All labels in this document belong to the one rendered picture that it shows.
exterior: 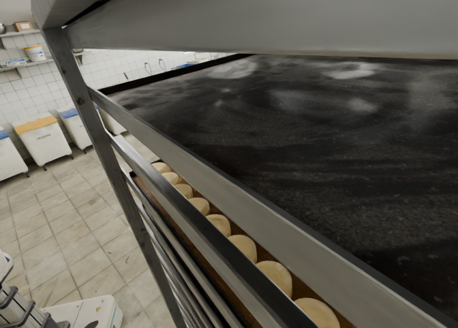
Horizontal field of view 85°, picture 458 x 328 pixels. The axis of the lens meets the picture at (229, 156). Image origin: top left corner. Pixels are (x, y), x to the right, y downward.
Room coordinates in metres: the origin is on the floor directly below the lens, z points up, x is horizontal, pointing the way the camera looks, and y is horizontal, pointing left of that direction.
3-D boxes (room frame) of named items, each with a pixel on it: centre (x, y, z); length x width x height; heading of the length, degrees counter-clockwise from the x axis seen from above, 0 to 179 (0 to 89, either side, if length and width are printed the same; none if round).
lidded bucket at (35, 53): (4.48, 2.75, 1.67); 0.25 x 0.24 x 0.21; 129
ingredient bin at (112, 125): (4.84, 1.98, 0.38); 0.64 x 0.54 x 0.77; 37
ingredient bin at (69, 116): (4.42, 2.49, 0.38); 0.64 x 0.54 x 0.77; 39
